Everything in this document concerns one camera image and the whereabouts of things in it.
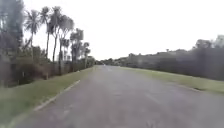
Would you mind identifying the grey asphalt road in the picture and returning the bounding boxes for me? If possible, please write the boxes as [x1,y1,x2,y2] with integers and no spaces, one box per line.
[13,64,224,128]

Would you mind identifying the row of palm trees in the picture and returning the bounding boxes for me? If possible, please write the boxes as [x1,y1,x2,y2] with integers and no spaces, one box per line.
[0,0,97,88]

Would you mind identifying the pale kerb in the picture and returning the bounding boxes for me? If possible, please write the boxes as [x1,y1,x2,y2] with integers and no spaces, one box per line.
[32,79,82,112]

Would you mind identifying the row of bushes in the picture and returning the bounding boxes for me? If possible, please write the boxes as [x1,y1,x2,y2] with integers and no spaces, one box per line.
[0,46,97,89]

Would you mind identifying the grass strip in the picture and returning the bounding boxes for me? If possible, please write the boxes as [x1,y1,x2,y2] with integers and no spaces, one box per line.
[120,66,224,95]

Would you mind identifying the dark hedge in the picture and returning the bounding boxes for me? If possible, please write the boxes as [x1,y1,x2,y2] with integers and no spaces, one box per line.
[99,34,224,82]

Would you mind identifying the grass verge with kerb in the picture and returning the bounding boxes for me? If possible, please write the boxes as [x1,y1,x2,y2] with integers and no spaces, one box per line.
[0,65,100,126]

